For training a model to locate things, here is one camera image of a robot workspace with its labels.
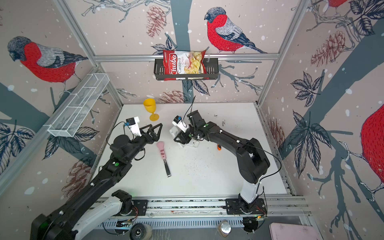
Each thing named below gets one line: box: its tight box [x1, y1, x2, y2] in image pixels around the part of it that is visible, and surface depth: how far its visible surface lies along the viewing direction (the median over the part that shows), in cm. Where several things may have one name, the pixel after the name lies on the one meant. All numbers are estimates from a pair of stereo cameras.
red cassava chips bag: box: [163, 50, 210, 81], surface depth 89 cm
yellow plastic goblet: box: [143, 98, 160, 122], surface depth 106 cm
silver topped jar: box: [217, 219, 232, 238], surface depth 60 cm
